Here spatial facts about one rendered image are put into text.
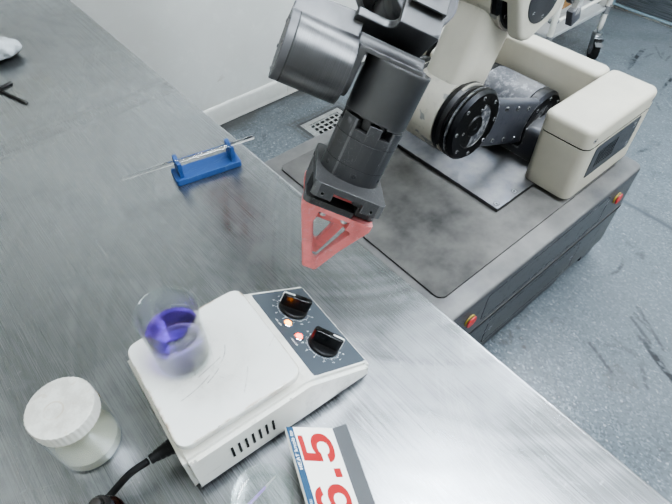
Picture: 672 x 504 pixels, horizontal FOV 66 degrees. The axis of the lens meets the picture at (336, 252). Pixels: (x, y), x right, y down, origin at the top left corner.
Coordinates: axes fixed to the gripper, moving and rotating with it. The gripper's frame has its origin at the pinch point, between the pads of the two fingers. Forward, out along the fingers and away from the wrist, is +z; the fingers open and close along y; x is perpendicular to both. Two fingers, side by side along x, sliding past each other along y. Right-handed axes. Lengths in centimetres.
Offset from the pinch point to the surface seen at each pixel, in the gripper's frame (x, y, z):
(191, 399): -6.4, 12.8, 10.7
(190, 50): -43, -153, 23
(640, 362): 107, -61, 30
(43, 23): -59, -75, 11
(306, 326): 2.5, 2.1, 7.4
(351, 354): 7.5, 4.2, 7.5
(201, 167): -15.2, -28.2, 8.4
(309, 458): 5.3, 13.8, 12.5
